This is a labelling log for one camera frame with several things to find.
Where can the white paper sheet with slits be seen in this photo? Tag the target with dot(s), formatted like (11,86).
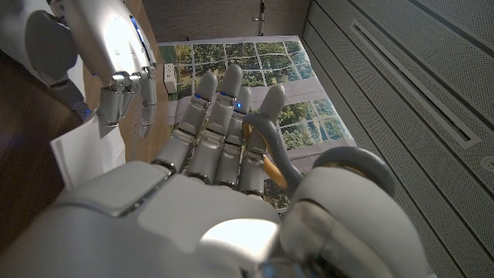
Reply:
(88,154)

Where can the white power strip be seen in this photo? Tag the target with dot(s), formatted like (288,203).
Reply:
(170,77)

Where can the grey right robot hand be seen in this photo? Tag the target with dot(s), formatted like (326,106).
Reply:
(173,224)

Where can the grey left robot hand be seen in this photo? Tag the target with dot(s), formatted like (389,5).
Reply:
(108,42)

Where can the linear ceiling vent slot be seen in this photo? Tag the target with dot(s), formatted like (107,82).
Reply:
(417,87)

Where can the printed window backdrop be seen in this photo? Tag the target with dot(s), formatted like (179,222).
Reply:
(293,123)

